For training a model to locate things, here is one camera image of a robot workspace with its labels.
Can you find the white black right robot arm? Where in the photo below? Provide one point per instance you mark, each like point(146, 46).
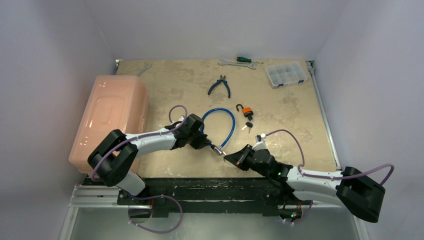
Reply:
point(349, 188)

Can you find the pink plastic storage box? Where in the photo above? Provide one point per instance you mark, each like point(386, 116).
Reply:
point(115, 102)

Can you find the blue cable lock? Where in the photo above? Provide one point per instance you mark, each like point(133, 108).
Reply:
point(220, 123)

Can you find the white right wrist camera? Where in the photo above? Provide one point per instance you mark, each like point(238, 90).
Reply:
point(260, 143)

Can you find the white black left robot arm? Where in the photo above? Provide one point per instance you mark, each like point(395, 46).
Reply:
point(112, 159)

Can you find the black-headed key bunch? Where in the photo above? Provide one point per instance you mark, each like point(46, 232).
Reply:
point(248, 126)

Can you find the clear plastic organizer box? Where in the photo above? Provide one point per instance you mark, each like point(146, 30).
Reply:
point(286, 74)

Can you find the silver wrench near screwdriver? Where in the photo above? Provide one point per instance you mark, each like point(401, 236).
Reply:
point(251, 65)

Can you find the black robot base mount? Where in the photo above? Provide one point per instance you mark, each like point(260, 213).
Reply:
point(234, 195)

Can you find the small silver keys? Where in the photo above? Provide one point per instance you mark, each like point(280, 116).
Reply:
point(223, 154)

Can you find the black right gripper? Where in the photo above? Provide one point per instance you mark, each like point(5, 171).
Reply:
point(247, 158)

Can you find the small silver wrench left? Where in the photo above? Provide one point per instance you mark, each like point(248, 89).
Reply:
point(146, 66)

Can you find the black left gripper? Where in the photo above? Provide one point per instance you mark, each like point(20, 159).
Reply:
point(202, 141)

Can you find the green-handled screwdriver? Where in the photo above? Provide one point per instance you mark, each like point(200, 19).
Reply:
point(247, 60)

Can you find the orange black padlock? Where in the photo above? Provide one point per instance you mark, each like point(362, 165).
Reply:
point(246, 111)

